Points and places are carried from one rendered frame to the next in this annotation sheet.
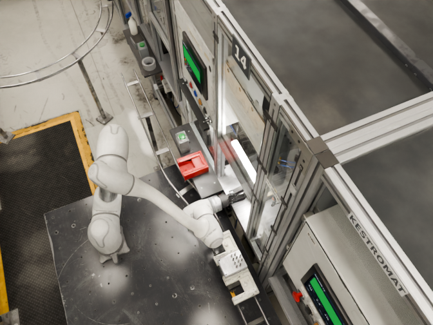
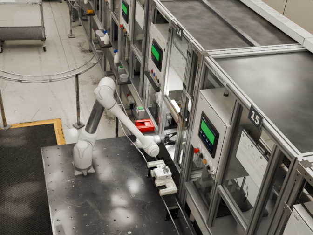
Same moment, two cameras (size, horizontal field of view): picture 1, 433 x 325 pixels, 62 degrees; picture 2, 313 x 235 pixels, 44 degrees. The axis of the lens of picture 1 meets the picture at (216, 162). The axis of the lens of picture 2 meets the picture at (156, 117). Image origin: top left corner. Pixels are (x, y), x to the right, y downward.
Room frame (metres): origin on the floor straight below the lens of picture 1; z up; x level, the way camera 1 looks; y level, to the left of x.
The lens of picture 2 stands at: (-1.88, -0.08, 3.14)
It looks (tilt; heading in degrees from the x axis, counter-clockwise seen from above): 35 degrees down; 2
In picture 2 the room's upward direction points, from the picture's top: 6 degrees clockwise
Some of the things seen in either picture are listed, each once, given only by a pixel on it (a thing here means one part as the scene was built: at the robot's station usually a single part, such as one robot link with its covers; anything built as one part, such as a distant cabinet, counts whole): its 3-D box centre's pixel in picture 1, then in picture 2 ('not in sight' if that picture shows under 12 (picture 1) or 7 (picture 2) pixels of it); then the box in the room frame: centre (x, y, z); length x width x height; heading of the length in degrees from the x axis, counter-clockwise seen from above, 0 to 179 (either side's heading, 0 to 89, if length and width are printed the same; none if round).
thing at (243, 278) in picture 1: (231, 267); (161, 178); (0.50, -0.08, 0.84); 0.36 x 0.14 x 0.10; 24
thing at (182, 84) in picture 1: (193, 102); (152, 79); (1.21, 0.11, 1.37); 0.36 x 0.04 x 0.04; 24
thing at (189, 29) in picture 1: (218, 59); (168, 55); (1.26, -0.01, 1.60); 0.42 x 0.29 x 0.46; 24
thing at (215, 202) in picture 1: (215, 204); (156, 140); (0.80, 0.01, 1.00); 0.09 x 0.06 x 0.09; 24
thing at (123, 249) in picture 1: (111, 246); (83, 166); (0.67, 0.63, 0.71); 0.22 x 0.18 x 0.06; 24
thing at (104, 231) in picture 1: (104, 233); (82, 153); (0.70, 0.64, 0.85); 0.18 x 0.16 x 0.22; 4
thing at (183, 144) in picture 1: (183, 141); (140, 113); (1.23, 0.20, 0.97); 0.08 x 0.08 x 0.12; 24
